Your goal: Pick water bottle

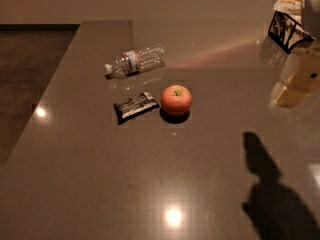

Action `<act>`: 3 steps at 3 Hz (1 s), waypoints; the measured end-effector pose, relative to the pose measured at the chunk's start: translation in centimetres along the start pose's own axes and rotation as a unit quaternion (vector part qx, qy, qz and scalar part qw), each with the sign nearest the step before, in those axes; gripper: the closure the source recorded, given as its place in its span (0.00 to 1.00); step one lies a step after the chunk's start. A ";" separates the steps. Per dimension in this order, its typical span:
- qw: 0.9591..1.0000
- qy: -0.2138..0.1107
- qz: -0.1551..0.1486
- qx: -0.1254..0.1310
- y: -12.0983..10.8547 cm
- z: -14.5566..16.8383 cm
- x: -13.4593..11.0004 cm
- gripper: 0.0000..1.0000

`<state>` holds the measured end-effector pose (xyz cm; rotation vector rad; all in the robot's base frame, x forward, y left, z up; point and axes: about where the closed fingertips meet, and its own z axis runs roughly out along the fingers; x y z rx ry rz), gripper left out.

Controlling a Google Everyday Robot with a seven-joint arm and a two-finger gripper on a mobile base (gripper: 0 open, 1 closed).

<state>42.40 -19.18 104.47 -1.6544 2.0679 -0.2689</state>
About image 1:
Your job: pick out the clear plastic water bottle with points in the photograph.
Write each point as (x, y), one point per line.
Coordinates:
(136, 61)

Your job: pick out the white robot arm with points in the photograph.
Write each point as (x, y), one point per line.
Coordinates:
(310, 22)

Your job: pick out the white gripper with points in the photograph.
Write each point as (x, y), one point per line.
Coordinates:
(312, 14)

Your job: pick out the dark wrapped snack bar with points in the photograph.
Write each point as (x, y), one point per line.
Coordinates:
(133, 107)

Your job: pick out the red apple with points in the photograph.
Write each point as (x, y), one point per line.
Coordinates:
(176, 100)

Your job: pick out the black wire basket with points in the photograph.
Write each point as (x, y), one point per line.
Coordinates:
(287, 33)

